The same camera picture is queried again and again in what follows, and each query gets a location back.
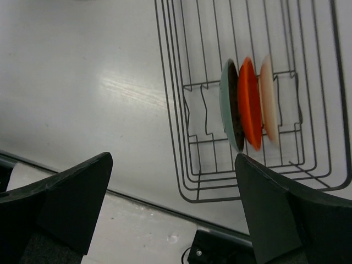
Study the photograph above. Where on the metal wire dish rack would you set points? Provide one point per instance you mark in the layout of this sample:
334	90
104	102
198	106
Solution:
311	86

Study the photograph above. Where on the orange plate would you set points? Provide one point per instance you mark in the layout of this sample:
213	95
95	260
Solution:
249	104

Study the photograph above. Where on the green plate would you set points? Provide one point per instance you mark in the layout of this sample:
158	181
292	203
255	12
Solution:
228	102

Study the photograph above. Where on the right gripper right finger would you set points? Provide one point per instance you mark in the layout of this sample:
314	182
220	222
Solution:
289	221

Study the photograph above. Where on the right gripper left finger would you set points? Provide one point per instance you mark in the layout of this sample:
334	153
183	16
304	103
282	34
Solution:
53	220

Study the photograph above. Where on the pink plate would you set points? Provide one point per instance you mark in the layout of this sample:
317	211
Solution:
268	101

